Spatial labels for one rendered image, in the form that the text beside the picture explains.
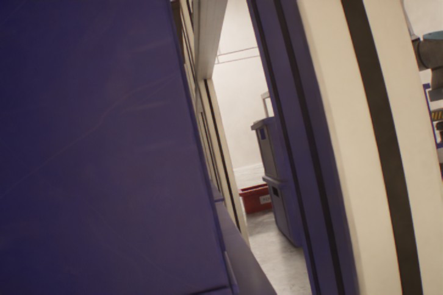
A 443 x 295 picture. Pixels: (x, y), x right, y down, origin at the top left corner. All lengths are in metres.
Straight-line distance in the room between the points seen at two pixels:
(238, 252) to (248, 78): 6.04
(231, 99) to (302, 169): 5.97
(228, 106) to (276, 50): 5.95
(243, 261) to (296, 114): 0.07
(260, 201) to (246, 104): 4.10
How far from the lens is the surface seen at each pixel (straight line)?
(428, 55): 2.10
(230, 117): 6.11
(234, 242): 0.21
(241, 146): 6.10
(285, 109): 0.18
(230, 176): 1.06
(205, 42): 0.71
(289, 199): 1.30
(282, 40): 0.16
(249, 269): 0.16
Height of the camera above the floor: 0.37
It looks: level
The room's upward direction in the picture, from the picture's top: 13 degrees counter-clockwise
